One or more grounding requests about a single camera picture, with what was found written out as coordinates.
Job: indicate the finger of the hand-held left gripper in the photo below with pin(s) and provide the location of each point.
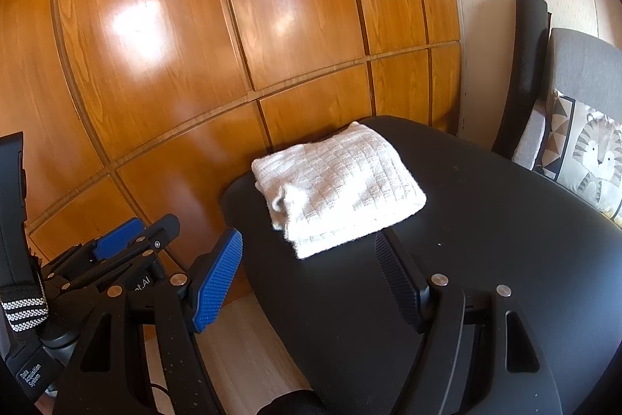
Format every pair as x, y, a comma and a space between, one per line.
119, 240
163, 232

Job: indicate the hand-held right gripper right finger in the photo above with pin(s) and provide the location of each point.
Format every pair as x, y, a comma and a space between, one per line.
401, 279

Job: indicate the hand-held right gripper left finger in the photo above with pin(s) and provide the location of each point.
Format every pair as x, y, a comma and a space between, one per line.
218, 279

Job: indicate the white knit sweater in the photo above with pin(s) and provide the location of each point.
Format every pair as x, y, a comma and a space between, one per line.
340, 186

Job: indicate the wooden wardrobe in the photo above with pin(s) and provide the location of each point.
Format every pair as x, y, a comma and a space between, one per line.
194, 31

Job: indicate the tiger print cushion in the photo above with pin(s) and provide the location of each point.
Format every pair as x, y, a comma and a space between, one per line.
593, 152

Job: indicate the black rolled mat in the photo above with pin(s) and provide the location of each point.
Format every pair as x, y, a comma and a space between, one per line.
527, 70

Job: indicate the grey yellow blue sofa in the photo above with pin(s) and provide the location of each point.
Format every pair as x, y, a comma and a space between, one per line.
583, 60

